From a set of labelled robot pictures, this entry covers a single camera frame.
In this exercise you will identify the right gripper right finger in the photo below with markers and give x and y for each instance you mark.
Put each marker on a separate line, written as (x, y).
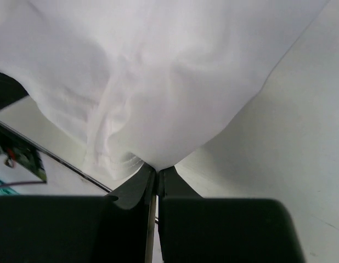
(197, 229)

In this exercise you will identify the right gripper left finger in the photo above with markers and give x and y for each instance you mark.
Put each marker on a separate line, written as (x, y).
(117, 227)

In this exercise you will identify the white t-shirt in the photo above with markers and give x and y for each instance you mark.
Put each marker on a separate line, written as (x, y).
(145, 81)

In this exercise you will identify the turquoise t-shirt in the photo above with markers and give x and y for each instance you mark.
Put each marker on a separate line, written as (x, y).
(6, 191)

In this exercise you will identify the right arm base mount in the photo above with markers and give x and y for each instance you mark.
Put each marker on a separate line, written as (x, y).
(18, 151)

